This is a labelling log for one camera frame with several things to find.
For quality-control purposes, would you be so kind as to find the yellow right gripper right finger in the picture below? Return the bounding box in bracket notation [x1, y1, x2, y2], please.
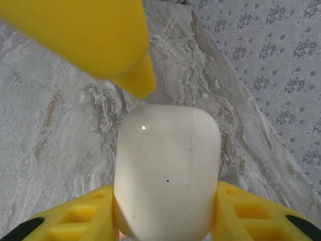
[212, 180, 321, 241]

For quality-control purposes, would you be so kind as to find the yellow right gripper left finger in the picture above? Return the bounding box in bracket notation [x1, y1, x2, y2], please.
[0, 184, 120, 241]

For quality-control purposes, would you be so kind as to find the white earbud charging case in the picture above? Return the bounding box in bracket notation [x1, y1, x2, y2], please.
[112, 104, 222, 240]

